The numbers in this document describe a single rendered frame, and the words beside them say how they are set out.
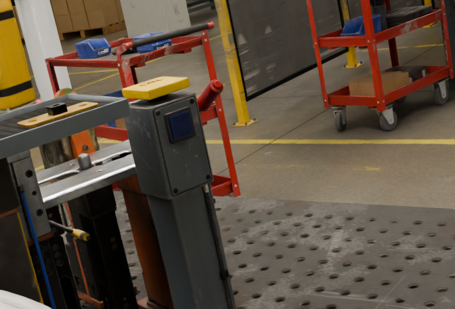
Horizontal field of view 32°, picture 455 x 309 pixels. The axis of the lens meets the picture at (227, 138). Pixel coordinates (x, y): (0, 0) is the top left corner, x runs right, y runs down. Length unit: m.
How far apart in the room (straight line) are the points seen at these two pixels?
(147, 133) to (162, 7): 10.43
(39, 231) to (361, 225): 0.79
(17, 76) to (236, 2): 3.36
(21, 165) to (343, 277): 0.65
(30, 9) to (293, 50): 2.13
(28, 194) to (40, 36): 4.17
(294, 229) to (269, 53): 4.36
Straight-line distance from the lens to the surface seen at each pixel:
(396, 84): 4.90
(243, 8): 5.73
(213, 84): 1.02
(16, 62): 8.42
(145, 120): 0.93
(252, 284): 1.47
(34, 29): 5.18
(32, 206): 1.03
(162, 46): 3.48
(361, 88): 4.87
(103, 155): 1.35
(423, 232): 1.57
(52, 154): 1.48
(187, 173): 0.95
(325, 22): 6.65
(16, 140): 0.80
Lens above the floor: 1.31
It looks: 14 degrees down
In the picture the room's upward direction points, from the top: 12 degrees counter-clockwise
